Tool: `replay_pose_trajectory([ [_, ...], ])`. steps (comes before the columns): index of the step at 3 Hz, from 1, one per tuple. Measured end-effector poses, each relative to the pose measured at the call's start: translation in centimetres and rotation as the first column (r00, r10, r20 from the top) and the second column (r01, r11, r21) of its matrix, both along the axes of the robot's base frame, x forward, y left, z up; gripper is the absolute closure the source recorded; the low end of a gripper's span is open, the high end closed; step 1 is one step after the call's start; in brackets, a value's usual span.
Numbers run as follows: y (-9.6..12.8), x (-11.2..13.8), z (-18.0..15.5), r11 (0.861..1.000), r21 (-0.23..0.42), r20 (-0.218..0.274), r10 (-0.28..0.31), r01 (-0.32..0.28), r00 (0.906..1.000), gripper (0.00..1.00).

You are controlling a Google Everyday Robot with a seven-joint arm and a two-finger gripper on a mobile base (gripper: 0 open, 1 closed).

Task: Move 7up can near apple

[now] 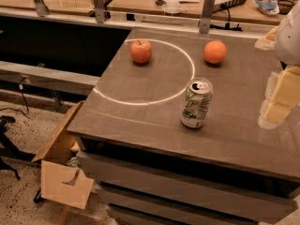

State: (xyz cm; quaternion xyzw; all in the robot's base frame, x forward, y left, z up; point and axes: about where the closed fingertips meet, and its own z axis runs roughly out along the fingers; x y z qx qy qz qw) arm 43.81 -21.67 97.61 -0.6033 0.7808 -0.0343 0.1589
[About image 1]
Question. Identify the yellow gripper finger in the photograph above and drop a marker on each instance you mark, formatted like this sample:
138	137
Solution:
267	42
282	95

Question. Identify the green white 7up can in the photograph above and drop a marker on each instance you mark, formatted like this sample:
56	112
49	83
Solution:
199	94

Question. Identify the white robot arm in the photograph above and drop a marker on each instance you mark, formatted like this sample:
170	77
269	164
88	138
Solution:
287	44

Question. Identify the red apple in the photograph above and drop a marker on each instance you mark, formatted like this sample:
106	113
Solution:
141	51

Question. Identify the white blue bowl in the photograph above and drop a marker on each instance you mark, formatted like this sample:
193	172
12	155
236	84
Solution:
268	8

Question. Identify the black mesh cup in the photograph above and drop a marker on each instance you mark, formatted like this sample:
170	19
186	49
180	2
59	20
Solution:
285	6

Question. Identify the orange fruit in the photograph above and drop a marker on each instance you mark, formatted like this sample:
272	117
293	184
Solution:
214	52

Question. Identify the grey power strip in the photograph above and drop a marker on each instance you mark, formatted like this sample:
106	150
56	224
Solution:
223	4

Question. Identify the clear plastic cup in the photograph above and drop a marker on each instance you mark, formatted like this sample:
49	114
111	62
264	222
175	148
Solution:
172	7

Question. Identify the grey drawer cabinet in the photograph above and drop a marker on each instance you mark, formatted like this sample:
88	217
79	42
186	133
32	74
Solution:
148	188

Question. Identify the cardboard box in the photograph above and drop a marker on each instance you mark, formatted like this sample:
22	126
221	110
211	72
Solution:
60	182

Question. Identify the black chair base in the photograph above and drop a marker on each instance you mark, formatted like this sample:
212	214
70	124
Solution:
8	149

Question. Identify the metal bracket right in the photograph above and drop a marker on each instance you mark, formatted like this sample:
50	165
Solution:
207	11

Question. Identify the metal bracket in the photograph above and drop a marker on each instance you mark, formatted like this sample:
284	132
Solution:
207	11
41	8
99	11

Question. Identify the metal bracket middle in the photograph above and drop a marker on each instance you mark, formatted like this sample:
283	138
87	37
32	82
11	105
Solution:
99	11

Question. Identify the metal bracket left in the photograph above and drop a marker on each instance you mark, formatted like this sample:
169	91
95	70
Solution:
41	8

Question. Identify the grey metal rail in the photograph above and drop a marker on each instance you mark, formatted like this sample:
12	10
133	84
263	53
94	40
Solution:
70	82

